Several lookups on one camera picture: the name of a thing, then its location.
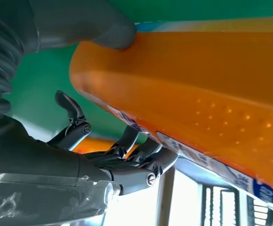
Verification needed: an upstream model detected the green table mat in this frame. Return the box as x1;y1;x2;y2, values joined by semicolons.
3;0;273;144

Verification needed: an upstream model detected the window frame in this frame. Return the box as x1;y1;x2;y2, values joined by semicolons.
155;156;273;226

